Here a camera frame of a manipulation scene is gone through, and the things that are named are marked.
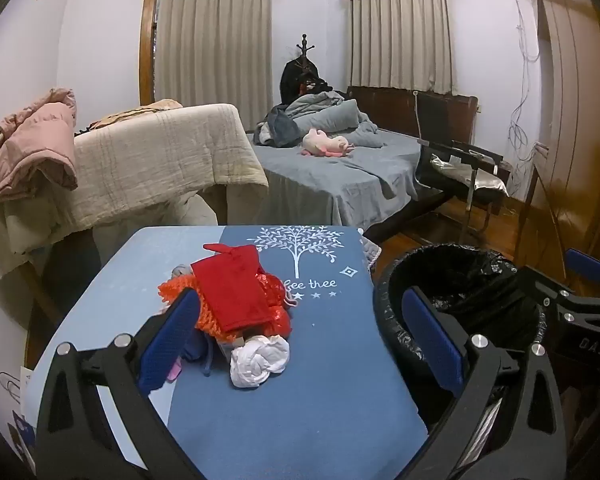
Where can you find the dark clothes pile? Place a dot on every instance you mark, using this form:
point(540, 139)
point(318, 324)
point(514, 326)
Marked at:
point(280, 130)

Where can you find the silver cushion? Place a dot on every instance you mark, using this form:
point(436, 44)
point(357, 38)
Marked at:
point(455, 175)

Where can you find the orange foam net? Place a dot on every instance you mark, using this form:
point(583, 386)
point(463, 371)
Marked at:
point(170, 291)

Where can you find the wooden wardrobe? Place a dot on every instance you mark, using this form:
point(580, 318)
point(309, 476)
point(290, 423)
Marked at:
point(575, 110)

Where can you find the wide beige curtain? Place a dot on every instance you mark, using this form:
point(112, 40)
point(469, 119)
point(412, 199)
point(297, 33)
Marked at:
point(210, 50)

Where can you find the bed with grey sheet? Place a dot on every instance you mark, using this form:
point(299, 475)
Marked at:
point(320, 180)

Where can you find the beige blanket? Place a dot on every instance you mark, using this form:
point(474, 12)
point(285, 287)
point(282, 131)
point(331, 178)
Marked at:
point(155, 160)

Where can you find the grey cloth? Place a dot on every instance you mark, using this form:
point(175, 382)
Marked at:
point(182, 270)

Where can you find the pink jacket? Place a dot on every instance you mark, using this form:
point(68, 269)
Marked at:
point(35, 140)

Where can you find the black lined trash bin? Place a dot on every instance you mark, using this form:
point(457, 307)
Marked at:
point(392, 310)

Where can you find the narrow beige curtain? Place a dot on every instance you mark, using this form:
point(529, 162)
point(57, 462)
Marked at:
point(400, 40)

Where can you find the white cloth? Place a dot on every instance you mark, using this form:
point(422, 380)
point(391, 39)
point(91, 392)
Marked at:
point(255, 360)

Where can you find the pink plush toy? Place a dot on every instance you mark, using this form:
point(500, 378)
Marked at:
point(325, 144)

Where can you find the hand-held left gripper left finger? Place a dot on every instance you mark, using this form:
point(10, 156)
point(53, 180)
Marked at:
point(172, 340)

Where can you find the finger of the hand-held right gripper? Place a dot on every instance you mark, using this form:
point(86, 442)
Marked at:
point(587, 265)
point(545, 287)

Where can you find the wooden window frame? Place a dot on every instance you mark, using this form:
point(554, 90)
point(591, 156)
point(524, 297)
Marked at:
point(146, 45)

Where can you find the dark wooden coat rack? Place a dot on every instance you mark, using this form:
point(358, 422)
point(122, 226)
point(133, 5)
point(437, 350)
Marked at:
point(305, 47)

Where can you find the red cloth bag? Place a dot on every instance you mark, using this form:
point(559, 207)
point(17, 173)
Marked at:
point(230, 290)

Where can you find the grey duvet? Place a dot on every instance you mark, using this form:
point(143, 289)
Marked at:
point(330, 115)

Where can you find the tan cloth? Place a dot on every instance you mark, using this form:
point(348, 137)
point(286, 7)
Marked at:
point(125, 116)

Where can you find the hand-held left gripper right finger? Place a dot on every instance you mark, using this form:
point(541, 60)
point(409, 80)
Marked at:
point(432, 340)

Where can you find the black coat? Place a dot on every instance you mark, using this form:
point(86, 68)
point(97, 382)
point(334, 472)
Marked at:
point(292, 80)

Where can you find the blue tree-print tablecloth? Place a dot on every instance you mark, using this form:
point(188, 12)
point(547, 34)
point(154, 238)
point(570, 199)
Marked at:
point(330, 410)

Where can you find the white printed paper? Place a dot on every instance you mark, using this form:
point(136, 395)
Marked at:
point(15, 400)

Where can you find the grey quilted pad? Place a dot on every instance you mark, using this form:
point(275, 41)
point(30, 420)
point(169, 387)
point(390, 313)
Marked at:
point(370, 252)

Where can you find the black metal-frame chair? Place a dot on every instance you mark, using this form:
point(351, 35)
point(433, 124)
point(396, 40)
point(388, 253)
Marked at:
point(430, 130)

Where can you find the dark wooden headboard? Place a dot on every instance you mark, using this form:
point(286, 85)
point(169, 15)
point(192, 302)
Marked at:
point(390, 110)

